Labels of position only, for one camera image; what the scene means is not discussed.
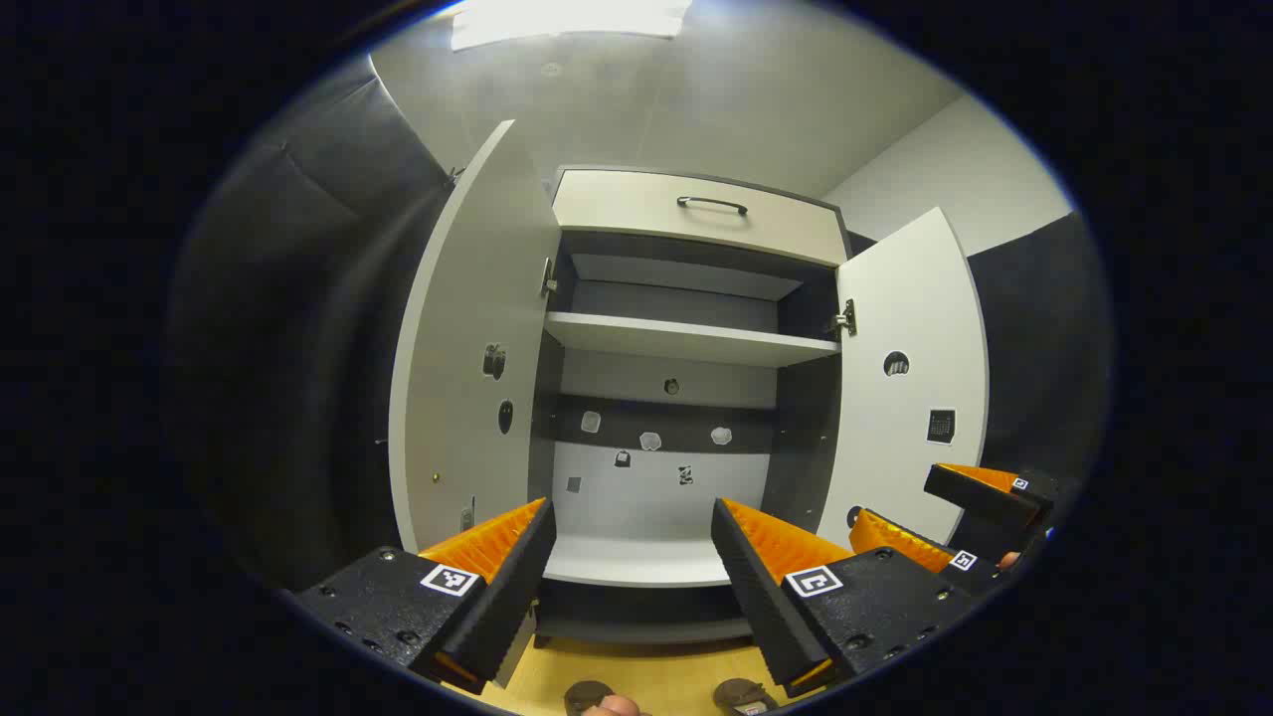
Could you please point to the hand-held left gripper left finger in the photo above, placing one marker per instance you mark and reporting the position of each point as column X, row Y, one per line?
column 512, row 607

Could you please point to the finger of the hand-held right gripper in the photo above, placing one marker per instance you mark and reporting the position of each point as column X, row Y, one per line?
column 970, row 575
column 985, row 497

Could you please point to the black backdrop cloth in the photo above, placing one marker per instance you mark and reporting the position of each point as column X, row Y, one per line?
column 1034, row 348
column 298, row 298

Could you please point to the white cabinet drawer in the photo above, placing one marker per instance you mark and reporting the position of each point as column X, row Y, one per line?
column 646, row 209

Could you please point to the white shoe cabinet door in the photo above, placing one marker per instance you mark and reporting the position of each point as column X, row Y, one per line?
column 915, row 298
column 467, row 348

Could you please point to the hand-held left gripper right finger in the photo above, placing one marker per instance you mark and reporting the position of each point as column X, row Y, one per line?
column 756, row 607

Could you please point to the metal door hinge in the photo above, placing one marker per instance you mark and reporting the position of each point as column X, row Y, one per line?
column 845, row 319
column 548, row 278

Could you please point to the white shoe cabinet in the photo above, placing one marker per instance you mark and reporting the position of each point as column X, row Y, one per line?
column 796, row 438

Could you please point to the white cabinet shelf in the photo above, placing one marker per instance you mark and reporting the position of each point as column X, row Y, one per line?
column 686, row 340

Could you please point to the ceiling light panel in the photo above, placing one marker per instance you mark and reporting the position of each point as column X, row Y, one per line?
column 567, row 20

